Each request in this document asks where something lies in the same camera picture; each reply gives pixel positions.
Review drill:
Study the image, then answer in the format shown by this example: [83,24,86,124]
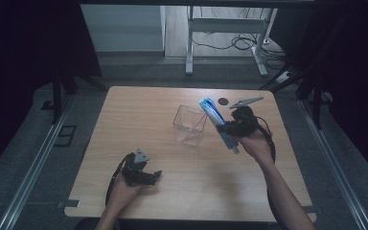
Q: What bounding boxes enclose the clear plastic container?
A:
[172,104,209,149]

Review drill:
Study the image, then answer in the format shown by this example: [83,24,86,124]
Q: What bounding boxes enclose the white panel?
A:
[80,4,167,53]

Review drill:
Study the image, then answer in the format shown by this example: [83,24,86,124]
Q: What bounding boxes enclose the blue and white toothpaste tube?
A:
[198,97,241,155]

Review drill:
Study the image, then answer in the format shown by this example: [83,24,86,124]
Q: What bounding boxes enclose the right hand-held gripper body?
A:
[224,96,265,138]

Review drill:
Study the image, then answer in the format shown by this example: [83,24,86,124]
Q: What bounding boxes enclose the white power strip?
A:
[275,71,294,85]

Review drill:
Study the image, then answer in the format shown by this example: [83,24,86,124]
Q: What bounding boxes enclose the person's left hand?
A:
[106,175,149,215]

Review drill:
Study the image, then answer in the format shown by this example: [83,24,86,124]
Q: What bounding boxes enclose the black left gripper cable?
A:
[104,152,135,206]

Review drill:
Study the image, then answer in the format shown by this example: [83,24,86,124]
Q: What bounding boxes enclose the aluminium floor rail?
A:
[0,95,75,230]
[299,99,368,230]

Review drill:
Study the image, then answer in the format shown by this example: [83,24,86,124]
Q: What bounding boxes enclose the black metal stand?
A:
[50,61,108,126]
[259,61,325,130]

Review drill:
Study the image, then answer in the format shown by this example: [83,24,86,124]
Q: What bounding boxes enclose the dark curtain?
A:
[269,0,368,190]
[0,0,103,181]

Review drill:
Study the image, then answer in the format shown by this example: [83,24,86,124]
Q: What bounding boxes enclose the white metal desk frame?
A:
[185,5,279,78]

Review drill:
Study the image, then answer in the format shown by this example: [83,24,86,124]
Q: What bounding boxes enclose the person's right hand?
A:
[235,126,275,167]

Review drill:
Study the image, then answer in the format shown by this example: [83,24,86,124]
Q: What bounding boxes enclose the black floor cables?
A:
[192,6,288,70]

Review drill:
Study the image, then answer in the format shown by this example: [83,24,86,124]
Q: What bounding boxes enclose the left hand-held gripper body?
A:
[120,148,156,188]

